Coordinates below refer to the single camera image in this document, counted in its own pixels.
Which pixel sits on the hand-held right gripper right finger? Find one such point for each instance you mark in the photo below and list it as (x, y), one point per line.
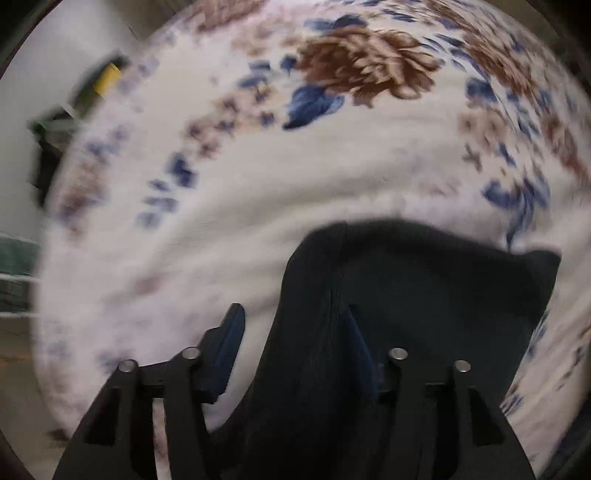
(359, 344)

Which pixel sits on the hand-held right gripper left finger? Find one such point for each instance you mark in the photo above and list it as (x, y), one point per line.
(228, 350)

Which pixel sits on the dark striped long-sleeve sweater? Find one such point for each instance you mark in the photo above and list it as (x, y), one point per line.
(415, 286)

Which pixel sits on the bed with floral blanket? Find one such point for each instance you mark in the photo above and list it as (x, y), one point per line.
(277, 184)

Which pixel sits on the teal storage rack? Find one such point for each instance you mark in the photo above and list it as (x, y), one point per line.
(16, 263)

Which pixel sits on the yellow box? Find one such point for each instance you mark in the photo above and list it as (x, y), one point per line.
(108, 78)

